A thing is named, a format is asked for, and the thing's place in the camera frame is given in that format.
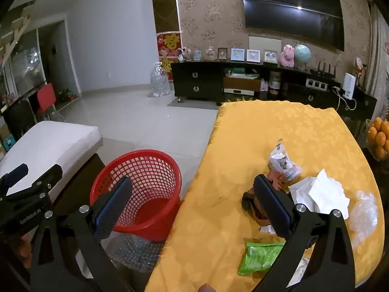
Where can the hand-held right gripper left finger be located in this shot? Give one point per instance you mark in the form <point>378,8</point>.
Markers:
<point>111,210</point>

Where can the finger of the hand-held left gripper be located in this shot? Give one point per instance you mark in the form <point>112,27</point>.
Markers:
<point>42,181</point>
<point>15,173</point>

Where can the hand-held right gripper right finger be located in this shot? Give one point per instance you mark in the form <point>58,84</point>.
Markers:
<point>273,206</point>

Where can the dark brown wrapper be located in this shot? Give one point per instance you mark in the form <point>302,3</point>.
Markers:
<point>250,206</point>

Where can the white paper sheet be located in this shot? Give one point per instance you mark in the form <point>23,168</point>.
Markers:
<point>299,193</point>

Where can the cartoon print snack wrapper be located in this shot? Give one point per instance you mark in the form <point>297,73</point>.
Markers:
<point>282,162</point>

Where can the green snack packet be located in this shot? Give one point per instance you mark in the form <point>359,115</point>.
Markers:
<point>258,257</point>

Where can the white tissue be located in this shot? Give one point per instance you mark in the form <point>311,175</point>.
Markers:
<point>328,193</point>

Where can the red plastic mesh basket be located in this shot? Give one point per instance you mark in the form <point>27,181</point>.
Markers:
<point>152,170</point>

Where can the clear plastic bag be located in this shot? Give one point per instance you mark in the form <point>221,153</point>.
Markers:
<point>363,216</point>

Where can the person's left hand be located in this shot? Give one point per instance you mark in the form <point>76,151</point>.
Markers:
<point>23,251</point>

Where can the small white paper scrap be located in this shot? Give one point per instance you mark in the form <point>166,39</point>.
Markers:
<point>267,229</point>

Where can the white cushioned seat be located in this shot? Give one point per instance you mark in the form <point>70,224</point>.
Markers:
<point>54,143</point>

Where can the black chair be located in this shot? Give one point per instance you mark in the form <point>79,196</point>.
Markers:
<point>19,118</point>

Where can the yellow patterned tablecloth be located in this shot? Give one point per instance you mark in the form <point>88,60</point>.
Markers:
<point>273,127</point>

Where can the red chair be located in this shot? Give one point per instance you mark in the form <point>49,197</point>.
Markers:
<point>46,97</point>

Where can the floor toys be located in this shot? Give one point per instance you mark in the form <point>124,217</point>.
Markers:
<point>67,95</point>

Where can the silver media player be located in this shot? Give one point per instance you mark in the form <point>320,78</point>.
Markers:
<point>238,92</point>

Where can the small pink bottles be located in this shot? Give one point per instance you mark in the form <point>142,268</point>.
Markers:
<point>263,85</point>

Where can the stacked jars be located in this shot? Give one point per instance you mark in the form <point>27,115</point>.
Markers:
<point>275,82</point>

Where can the bowl of oranges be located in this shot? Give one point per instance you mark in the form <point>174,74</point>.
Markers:
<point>378,137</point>

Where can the wooden box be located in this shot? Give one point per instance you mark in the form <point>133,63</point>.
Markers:
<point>240,82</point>

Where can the large clear water jug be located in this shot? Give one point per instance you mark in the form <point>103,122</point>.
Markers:
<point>159,80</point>

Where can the green folded items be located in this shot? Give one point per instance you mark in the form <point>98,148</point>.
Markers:
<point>240,72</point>

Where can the wooden lattice shelf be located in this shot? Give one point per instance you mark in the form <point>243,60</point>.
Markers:
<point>15,33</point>

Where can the black router with antennas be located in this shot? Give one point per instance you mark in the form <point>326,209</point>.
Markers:
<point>322,72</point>

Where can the white upright device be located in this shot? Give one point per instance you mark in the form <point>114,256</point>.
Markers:
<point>349,85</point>

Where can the black television cabinet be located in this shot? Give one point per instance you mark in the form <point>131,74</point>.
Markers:
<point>197,82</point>

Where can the pink plush toy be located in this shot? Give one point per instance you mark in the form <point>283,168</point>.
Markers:
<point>287,56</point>

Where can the light blue globe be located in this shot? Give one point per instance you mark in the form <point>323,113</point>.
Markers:
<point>303,54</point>

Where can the red and white figurine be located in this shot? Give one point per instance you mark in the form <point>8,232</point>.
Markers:
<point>360,70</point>

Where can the white board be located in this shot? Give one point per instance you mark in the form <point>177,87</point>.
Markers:
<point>264,42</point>

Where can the glass dome ornament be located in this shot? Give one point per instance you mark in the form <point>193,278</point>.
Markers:
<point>210,53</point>

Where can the small toy figures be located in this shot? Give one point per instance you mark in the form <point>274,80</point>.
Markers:
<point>184,54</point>

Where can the beige curtain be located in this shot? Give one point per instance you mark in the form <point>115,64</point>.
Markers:
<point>380,67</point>

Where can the white switch panel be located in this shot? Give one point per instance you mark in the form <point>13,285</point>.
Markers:
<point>316,84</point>

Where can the picture frame with blue print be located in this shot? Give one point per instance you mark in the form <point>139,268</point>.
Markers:
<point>270,57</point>

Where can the white picture frame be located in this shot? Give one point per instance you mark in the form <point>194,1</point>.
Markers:
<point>253,56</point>

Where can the dark picture frame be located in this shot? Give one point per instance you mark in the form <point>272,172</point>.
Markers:
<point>222,53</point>

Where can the red festive wall hanging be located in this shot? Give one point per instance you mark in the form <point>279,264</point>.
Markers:
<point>168,44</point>

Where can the black wall television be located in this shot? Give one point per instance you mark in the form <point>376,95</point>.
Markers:
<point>288,12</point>

